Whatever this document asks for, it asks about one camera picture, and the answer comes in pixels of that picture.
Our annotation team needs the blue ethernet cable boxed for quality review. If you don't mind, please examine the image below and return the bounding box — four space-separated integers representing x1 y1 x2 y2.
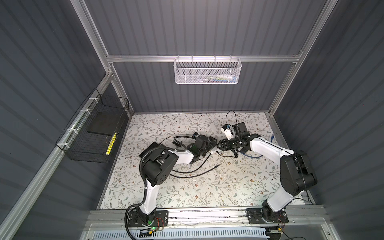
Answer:
239 135 275 159

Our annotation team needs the black cable with plug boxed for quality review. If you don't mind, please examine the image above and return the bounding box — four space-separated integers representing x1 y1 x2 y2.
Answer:
171 152 212 175

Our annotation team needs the white box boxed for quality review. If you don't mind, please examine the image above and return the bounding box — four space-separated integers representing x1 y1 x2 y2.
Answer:
210 147 219 154

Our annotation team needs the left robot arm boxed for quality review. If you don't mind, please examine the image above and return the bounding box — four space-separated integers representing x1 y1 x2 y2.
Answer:
125 133 218 226

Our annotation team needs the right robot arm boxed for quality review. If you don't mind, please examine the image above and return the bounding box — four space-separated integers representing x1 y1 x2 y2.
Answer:
217 122 318 223

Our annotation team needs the yellow item in basket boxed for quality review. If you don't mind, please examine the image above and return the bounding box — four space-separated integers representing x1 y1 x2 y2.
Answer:
105 132 118 156

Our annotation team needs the black pad in basket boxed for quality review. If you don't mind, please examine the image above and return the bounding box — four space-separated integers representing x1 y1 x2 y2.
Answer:
87 112 120 136

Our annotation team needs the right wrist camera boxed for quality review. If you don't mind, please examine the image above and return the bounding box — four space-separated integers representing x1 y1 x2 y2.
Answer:
221 124 236 140

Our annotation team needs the long black cable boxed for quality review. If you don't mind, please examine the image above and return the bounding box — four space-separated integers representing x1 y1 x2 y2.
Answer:
169 163 220 180

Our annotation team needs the white mesh wall basket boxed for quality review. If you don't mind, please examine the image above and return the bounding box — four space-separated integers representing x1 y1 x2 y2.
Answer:
173 58 242 85

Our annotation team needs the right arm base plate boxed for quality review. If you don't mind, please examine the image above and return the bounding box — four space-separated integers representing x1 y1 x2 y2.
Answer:
246 207 289 224

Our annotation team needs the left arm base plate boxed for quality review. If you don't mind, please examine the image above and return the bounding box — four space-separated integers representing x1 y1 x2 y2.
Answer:
127 209 169 228

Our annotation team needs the white ventilated cable duct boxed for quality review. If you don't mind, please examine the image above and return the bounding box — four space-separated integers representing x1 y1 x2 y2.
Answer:
91 227 269 240

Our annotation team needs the black wire wall basket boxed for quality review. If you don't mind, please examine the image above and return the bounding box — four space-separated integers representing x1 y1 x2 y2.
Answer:
56 90 130 164

